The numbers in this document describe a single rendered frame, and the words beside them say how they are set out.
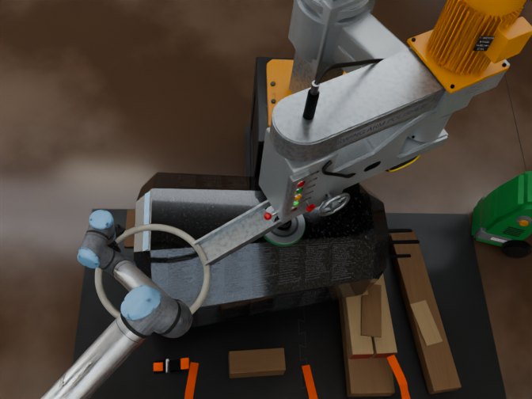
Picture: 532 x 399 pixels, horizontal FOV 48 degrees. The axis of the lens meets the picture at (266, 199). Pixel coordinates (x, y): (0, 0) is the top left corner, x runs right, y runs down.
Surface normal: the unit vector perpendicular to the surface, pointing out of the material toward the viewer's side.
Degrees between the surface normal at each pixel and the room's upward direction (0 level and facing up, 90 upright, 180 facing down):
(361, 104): 0
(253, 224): 15
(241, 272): 45
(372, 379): 0
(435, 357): 0
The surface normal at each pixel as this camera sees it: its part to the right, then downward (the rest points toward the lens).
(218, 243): -0.15, -0.36
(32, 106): 0.08, -0.48
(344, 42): -0.78, 0.52
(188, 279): 0.14, 0.28
